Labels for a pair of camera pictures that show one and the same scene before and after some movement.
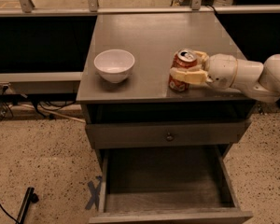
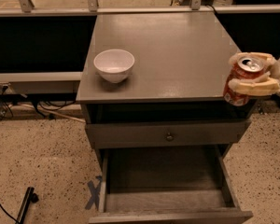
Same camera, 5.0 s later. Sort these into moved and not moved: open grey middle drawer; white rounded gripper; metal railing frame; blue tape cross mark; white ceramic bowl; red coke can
Moved: white rounded gripper; red coke can
Not moved: white ceramic bowl; metal railing frame; open grey middle drawer; blue tape cross mark
